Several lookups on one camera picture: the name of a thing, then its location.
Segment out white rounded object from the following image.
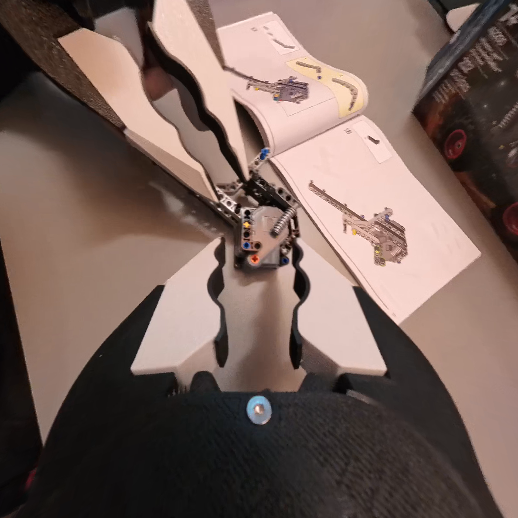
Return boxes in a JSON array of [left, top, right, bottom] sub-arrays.
[[445, 7, 480, 32]]

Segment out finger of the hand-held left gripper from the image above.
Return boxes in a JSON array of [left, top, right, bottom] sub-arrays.
[[146, 0, 250, 183], [58, 28, 222, 203]]

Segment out dark printed toy box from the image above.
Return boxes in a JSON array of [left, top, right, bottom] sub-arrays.
[[412, 0, 518, 264]]

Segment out grey black toy brick assembly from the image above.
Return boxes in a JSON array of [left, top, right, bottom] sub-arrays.
[[196, 146, 302, 271]]

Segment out open instruction booklet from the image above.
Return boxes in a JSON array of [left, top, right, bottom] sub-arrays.
[[216, 12, 482, 324]]

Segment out person's dark clothing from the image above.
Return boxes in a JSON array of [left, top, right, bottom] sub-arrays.
[[0, 239, 43, 502]]

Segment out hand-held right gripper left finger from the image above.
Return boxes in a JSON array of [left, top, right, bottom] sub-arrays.
[[130, 238, 228, 379]]

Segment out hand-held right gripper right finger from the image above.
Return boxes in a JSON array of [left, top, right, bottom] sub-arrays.
[[288, 241, 389, 383]]

